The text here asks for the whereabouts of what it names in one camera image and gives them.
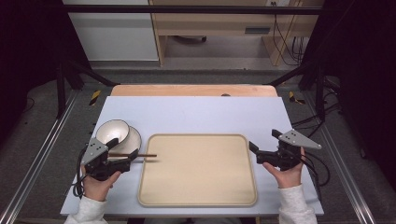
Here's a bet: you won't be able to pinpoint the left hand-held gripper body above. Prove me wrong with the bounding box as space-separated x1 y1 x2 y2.
81 137 131 182

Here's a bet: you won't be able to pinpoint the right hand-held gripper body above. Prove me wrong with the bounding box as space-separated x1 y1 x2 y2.
256 129 322 172

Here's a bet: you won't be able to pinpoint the brown wooden chopstick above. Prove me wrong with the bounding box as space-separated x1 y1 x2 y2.
108 152 158 158

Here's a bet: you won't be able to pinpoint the person's left hand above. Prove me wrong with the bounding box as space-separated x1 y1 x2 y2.
81 166 121 203

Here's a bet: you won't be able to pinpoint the person's right hand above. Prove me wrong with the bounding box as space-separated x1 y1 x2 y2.
262 147 306 189

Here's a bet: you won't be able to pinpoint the white bowl with dark rim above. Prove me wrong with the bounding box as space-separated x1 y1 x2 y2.
95 119 131 147

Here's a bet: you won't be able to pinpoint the white round plate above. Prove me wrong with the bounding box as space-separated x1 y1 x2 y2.
108 125 143 161

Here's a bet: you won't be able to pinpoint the yellow black floor tape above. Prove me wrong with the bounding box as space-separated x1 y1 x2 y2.
288 91 306 105
89 90 103 106

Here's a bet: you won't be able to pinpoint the beige rectangular tray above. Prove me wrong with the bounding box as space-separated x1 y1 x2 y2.
137 133 259 208

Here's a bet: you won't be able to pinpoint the pale blue table cover sheet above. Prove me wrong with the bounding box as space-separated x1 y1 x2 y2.
60 95 325 217

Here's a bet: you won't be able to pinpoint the black curtain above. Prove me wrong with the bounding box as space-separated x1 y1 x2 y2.
303 0 396 190
0 0 92 147

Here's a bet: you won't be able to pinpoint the white cabinet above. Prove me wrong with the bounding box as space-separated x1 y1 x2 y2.
62 0 160 62

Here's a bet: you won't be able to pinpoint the light wooden desk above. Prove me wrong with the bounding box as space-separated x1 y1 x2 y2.
148 0 325 67

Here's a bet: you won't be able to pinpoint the black floor cables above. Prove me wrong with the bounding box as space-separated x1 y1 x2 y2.
291 77 344 138

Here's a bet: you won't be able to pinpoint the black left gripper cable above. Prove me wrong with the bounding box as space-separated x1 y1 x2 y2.
72 146 92 199

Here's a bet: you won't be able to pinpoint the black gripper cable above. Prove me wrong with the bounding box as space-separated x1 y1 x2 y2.
72 146 92 199
298 150 331 188

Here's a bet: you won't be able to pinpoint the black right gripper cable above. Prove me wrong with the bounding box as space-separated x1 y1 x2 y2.
298 150 331 188

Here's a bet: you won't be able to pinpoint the black metal frame strut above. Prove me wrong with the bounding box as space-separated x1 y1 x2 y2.
55 59 120 119
267 62 327 122

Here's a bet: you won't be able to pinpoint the aluminium floor rail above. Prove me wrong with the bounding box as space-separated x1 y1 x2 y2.
0 90 79 224
303 92 378 224

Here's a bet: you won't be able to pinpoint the black hanging desk cables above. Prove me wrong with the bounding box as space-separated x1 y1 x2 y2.
272 2 307 67

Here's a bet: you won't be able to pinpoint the black horizontal frame bar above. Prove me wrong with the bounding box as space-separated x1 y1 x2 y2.
64 4 323 16

